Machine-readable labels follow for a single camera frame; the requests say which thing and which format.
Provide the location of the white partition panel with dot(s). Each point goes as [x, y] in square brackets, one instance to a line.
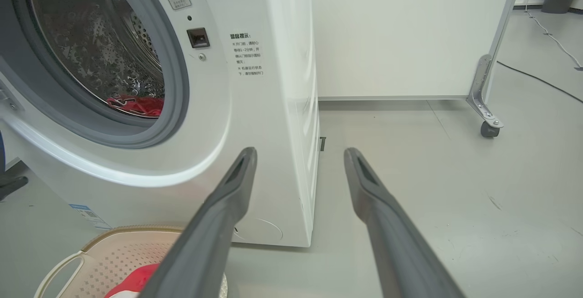
[401, 33]

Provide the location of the white front-load washing machine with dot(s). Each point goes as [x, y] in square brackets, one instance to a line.
[255, 120]

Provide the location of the metal partition leg with caster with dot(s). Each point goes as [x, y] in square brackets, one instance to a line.
[483, 84]

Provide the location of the blue energy label sticker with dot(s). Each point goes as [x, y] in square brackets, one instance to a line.
[89, 217]

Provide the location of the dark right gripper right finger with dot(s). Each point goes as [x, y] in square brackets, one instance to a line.
[391, 238]

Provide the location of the red and white garment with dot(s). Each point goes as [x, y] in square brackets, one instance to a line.
[136, 282]

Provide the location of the cream perforated laundry basket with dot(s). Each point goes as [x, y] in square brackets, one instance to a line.
[114, 257]

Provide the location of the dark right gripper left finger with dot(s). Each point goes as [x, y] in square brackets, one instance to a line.
[209, 234]

